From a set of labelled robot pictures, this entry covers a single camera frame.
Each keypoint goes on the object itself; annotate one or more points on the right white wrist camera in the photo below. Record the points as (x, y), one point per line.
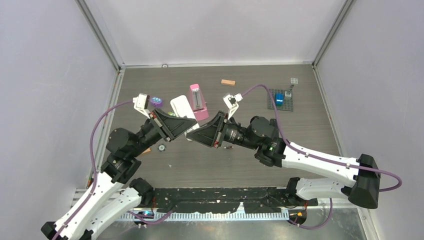
(232, 103)

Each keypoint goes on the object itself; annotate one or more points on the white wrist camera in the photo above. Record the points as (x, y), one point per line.
(232, 103)
(140, 104)

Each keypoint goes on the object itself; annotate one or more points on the small grey lego plate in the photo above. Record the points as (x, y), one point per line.
(294, 80)

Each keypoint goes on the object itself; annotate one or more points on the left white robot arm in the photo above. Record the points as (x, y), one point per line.
(113, 192)

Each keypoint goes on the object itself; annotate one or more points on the wooden block near left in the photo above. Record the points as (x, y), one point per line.
(148, 150)

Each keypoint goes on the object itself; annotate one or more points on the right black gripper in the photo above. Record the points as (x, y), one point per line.
(209, 134)

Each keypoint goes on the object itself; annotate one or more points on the blue lego brick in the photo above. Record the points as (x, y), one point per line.
(279, 99)

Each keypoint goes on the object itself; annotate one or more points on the purple round toy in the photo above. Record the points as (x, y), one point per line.
(156, 102)

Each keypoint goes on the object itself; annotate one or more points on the white remote control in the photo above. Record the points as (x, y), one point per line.
(182, 109)

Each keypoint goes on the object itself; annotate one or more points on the wooden block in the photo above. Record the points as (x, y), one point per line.
(228, 82)
(148, 150)

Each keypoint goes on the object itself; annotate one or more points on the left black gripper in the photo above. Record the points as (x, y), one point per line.
(170, 126)

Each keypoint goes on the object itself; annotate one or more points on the grey lego tower piece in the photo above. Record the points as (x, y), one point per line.
(288, 94)

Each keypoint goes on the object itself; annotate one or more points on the small round gear toy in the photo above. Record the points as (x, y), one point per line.
(161, 147)

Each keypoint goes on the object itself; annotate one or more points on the wooden block far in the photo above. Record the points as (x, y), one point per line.
(228, 82)

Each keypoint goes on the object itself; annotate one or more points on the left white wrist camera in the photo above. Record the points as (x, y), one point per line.
(140, 104)

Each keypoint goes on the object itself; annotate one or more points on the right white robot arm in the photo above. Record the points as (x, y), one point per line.
(354, 179)

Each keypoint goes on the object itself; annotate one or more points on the pink metronome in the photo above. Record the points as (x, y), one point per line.
(197, 102)

